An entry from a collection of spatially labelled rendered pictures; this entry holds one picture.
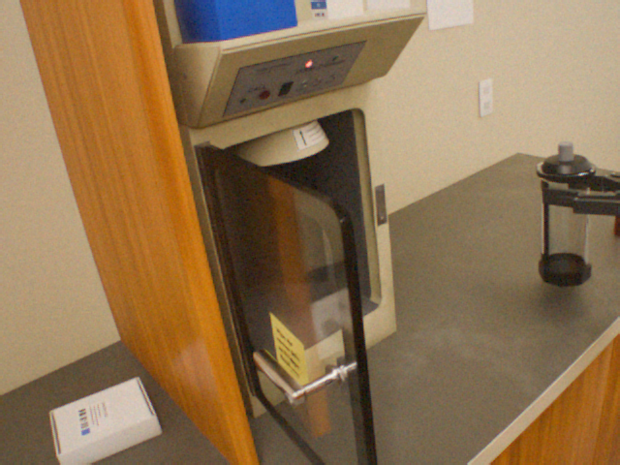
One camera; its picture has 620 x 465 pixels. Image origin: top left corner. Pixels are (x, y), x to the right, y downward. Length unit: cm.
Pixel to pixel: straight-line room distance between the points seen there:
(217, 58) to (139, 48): 8
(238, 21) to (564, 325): 78
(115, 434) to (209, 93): 54
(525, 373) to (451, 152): 95
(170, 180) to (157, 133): 5
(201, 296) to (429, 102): 113
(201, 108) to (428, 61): 107
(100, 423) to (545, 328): 78
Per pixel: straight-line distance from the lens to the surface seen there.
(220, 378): 71
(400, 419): 87
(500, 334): 104
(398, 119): 155
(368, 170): 92
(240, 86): 64
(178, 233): 61
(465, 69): 177
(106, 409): 96
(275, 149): 80
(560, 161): 106
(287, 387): 53
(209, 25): 61
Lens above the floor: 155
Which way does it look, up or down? 24 degrees down
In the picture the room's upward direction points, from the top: 8 degrees counter-clockwise
